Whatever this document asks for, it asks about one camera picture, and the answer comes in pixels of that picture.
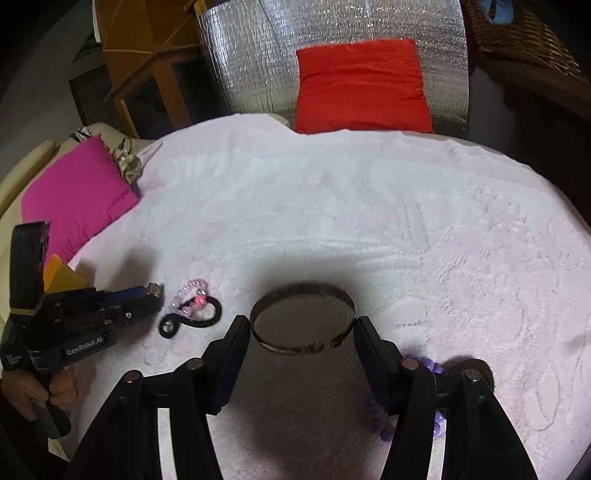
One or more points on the beige leather sofa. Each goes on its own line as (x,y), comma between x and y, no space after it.
(27,166)

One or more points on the striped cloth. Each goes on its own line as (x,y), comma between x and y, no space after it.
(82,134)

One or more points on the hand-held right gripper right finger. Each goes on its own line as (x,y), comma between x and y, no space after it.
(374,369)

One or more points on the blue cloth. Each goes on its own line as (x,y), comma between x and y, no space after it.
(496,11)

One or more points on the dark framed panel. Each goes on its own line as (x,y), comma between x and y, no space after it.
(92,101)

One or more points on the pink cushion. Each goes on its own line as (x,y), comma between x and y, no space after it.
(78,194)

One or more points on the person's left hand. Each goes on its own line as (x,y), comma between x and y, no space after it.
(62,387)

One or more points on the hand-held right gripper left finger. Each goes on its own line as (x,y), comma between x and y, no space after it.
(233,364)

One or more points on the patterned fabric pouch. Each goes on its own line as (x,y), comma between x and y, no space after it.
(129,166)

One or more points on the red cushion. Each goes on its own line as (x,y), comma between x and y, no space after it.
(360,87)

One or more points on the silver foil sheet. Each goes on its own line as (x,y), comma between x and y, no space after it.
(258,55)

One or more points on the wicker basket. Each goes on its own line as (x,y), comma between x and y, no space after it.
(521,41)

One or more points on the orange cardboard box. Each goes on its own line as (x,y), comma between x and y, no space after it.
(60,277)

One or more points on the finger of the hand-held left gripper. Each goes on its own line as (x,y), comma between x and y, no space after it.
(141,310)
(131,294)

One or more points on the wooden cabinet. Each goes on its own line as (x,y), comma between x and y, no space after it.
(138,27)

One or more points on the pale pink bedspread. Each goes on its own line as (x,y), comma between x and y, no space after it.
(369,207)

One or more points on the metal bangle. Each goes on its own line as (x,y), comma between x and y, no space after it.
(277,348)

